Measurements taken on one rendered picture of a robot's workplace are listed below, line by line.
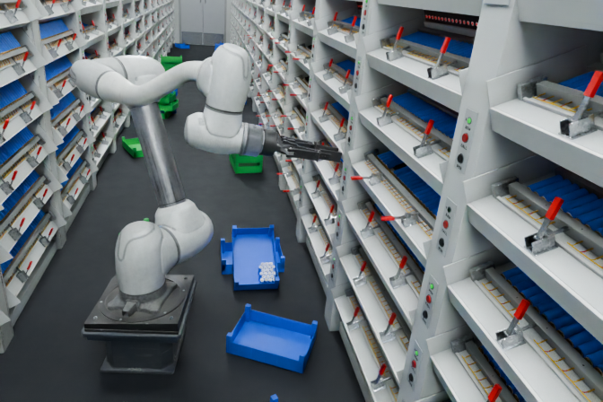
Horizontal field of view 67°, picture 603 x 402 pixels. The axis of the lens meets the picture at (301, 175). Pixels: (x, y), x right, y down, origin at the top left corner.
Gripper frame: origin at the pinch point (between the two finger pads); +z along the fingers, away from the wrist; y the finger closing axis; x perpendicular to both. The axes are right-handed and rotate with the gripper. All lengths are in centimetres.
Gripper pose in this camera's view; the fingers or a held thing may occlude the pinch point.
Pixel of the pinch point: (327, 152)
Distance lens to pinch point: 134.8
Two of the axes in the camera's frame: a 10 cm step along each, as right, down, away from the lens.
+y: -2.0, -3.8, 9.0
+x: -2.4, 9.1, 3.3
